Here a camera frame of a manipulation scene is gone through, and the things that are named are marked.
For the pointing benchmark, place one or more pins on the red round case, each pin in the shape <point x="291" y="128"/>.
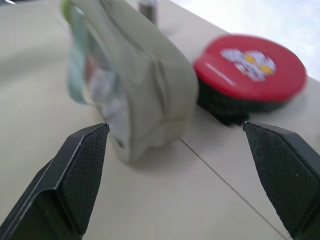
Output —
<point x="250" y="72"/>

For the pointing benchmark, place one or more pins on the beige fabric pouch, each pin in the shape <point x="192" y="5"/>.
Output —
<point x="150" y="82"/>

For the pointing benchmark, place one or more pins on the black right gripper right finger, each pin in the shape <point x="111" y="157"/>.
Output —
<point x="287" y="175"/>

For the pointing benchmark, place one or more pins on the dark cylindrical object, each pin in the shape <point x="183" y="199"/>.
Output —
<point x="148" y="8"/>

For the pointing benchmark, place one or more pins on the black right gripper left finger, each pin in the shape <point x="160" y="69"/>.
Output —
<point x="62" y="185"/>

